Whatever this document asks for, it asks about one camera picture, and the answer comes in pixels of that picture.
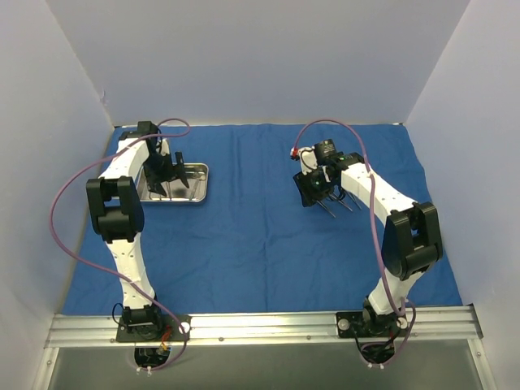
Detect steel tweezers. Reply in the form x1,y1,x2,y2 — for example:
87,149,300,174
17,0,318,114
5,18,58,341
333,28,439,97
346,191,362,210
329,194,353,212
317,201,336,219

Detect steel instrument tray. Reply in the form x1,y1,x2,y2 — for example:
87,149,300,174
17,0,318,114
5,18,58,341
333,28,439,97
136,162,209,204

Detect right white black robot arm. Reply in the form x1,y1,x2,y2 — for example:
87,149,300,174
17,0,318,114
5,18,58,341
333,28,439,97
293,148,443,336

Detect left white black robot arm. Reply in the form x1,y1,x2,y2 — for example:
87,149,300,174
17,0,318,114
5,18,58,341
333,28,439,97
86,121,189,340

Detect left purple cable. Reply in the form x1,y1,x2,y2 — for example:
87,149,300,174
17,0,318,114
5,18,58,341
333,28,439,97
48,117,192,371

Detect purple cable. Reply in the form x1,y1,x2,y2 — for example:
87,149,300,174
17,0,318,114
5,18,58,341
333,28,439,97
292,119,416,365
48,117,192,371

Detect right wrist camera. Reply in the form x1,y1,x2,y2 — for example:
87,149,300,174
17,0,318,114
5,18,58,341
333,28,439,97
290,139,345,175

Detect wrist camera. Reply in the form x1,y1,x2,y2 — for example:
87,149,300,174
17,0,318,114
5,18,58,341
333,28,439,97
290,139,345,175
119,121,161,141

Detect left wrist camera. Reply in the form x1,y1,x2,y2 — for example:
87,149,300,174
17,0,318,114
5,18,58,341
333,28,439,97
119,121,161,141

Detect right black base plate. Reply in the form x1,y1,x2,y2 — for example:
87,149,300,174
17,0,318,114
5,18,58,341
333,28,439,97
335,310,409,339

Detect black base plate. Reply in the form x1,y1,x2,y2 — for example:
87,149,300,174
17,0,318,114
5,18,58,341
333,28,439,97
335,310,409,339
115,314,192,343

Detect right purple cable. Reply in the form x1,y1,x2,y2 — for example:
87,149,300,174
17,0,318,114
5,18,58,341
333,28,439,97
292,119,416,365

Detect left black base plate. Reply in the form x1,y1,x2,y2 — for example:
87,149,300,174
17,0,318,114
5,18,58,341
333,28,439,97
115,314,192,343

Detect aluminium front rail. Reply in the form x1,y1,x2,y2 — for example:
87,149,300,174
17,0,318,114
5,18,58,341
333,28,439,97
45,306,483,348

